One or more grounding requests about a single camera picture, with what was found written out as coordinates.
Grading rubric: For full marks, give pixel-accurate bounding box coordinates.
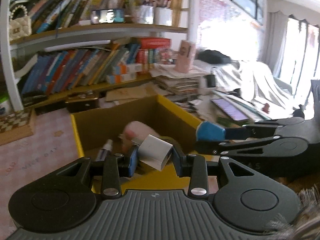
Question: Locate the white spray bottle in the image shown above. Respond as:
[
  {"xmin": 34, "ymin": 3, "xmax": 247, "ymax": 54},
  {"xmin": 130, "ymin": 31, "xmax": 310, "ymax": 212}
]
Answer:
[{"xmin": 95, "ymin": 139, "xmax": 113, "ymax": 161}]

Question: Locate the white USB charger cube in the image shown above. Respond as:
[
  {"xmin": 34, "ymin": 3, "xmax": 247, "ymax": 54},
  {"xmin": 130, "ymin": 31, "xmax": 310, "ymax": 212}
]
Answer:
[{"xmin": 132, "ymin": 134, "xmax": 173, "ymax": 171}]

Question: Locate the green thick book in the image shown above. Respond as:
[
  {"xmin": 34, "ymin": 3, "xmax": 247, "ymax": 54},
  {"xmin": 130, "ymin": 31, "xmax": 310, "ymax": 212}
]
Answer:
[{"xmin": 216, "ymin": 116, "xmax": 240, "ymax": 128}]

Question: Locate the yellow cardboard box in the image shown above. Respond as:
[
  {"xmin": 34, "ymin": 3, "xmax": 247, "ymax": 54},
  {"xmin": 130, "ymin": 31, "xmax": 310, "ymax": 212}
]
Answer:
[{"xmin": 69, "ymin": 94, "xmax": 218, "ymax": 196}]

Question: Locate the black power adapter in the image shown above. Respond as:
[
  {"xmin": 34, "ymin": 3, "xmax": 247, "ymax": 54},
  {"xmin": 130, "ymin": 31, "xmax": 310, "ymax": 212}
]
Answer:
[{"xmin": 206, "ymin": 74, "xmax": 216, "ymax": 88}]

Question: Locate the pink checkered tablecloth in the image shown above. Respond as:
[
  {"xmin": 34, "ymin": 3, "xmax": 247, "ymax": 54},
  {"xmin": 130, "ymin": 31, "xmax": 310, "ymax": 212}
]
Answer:
[{"xmin": 1, "ymin": 108, "xmax": 83, "ymax": 239}]

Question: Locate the pink pen holder cup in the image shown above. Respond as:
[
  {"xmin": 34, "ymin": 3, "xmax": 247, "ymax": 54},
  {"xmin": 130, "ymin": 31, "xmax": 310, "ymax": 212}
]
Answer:
[{"xmin": 174, "ymin": 40, "xmax": 196, "ymax": 73}]

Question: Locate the black gold wooden box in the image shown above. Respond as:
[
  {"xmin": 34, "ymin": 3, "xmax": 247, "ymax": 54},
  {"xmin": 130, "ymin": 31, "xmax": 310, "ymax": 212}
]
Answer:
[{"xmin": 65, "ymin": 90, "xmax": 100, "ymax": 113}]

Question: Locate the black cap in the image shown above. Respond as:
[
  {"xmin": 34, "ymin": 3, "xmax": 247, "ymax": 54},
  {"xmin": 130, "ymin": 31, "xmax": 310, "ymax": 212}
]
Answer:
[{"xmin": 197, "ymin": 49, "xmax": 232, "ymax": 64}]

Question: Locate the orange white medicine box lower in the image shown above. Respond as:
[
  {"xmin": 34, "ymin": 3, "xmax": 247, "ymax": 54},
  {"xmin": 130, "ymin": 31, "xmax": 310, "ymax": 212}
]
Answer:
[{"xmin": 106, "ymin": 73, "xmax": 137, "ymax": 85}]

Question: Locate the orange white medicine box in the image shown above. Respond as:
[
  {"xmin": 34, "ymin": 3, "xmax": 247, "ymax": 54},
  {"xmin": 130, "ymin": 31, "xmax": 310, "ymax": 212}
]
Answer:
[
  {"xmin": 106, "ymin": 73, "xmax": 137, "ymax": 85},
  {"xmin": 112, "ymin": 63, "xmax": 143, "ymax": 75}
]

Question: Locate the wooden chess board box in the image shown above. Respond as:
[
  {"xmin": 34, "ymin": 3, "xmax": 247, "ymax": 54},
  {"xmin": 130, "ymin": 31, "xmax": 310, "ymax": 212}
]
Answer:
[{"xmin": 0, "ymin": 109, "xmax": 36, "ymax": 145}]

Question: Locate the red thick dictionary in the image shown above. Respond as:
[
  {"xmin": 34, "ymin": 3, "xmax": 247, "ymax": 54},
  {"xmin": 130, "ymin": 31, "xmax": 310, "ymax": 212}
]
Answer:
[{"xmin": 135, "ymin": 37, "xmax": 171, "ymax": 49}]

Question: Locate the white green lidded jar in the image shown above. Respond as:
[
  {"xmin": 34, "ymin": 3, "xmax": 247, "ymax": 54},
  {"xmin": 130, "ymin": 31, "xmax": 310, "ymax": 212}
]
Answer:
[{"xmin": 0, "ymin": 92, "xmax": 13, "ymax": 118}]

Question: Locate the white bookshelf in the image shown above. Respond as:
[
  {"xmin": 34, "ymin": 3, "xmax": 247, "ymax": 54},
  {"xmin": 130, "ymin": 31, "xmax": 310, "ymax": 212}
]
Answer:
[{"xmin": 1, "ymin": 0, "xmax": 190, "ymax": 111}]

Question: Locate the white quilted pearl handbag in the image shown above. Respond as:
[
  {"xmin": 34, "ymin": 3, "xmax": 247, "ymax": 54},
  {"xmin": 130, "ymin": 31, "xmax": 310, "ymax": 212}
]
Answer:
[{"xmin": 9, "ymin": 4, "xmax": 32, "ymax": 41}]

